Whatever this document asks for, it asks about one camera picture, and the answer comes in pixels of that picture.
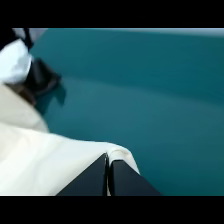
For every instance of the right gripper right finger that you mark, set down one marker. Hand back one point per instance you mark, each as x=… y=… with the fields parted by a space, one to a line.
x=128 y=182

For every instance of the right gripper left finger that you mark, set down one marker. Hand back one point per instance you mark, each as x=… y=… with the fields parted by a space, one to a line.
x=89 y=181

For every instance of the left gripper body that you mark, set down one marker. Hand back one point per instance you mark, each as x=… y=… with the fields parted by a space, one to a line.
x=41 y=78

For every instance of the cream shirt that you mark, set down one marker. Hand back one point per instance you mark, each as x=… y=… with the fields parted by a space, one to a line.
x=36 y=160

